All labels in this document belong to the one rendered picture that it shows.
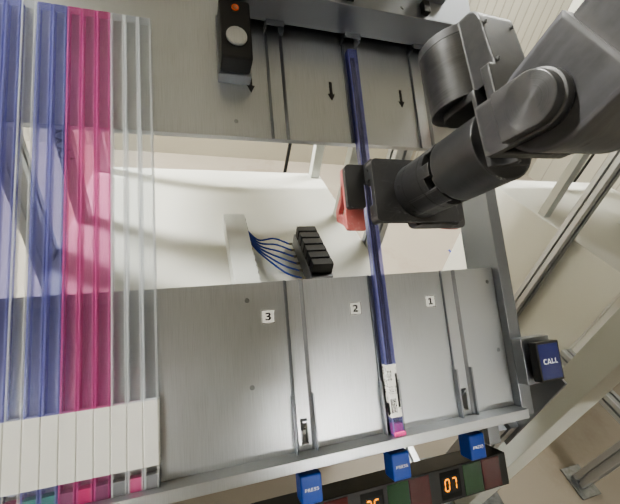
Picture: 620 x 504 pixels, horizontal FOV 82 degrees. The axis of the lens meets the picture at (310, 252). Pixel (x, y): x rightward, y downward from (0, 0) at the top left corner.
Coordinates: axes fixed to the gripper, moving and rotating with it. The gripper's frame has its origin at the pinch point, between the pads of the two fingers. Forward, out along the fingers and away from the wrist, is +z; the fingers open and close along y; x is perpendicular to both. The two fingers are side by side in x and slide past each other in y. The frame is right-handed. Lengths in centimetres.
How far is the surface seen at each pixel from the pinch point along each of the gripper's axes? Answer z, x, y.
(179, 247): 46, -5, 25
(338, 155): 220, -113, -98
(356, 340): 2.5, 15.2, 3.3
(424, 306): 2.4, 11.9, -7.0
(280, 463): 0.7, 26.4, 14.1
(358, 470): 69, 60, -24
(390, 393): 0.9, 21.6, 0.3
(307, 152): 221, -115, -71
